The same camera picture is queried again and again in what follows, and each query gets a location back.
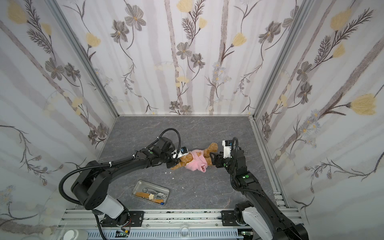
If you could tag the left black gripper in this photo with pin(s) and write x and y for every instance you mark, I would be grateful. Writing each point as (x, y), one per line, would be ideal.
(173, 161)

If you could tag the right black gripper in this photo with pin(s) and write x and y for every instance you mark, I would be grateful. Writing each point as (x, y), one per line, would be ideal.
(219, 159)

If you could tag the brown teddy bear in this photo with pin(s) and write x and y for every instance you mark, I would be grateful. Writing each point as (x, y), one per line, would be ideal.
(213, 148)

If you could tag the pink teddy hoodie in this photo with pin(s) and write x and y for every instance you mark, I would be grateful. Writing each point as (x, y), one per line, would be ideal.
(198, 162)

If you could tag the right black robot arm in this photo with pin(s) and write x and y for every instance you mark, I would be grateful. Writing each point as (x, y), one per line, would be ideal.
(258, 212)

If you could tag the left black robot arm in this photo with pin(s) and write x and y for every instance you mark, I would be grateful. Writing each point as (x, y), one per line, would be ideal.
(91, 186)

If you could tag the metal tray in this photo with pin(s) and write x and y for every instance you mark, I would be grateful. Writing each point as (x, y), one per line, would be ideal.
(143, 184)

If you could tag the scissors in tray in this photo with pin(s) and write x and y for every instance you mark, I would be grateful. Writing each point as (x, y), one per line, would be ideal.
(157, 194)

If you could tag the wooden brush in tray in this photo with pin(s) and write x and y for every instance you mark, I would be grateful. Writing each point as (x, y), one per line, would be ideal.
(150, 197)

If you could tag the white round cap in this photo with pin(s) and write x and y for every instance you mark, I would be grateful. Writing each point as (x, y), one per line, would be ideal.
(75, 235)

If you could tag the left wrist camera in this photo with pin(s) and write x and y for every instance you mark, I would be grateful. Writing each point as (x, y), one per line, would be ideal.
(183, 151)

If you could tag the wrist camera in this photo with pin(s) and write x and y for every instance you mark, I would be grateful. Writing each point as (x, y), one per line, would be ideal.
(227, 147)
(183, 151)

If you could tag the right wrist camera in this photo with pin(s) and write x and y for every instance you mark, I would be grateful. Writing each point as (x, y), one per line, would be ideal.
(227, 147)

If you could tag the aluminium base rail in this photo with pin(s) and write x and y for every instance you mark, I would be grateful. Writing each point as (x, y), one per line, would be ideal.
(214, 224)

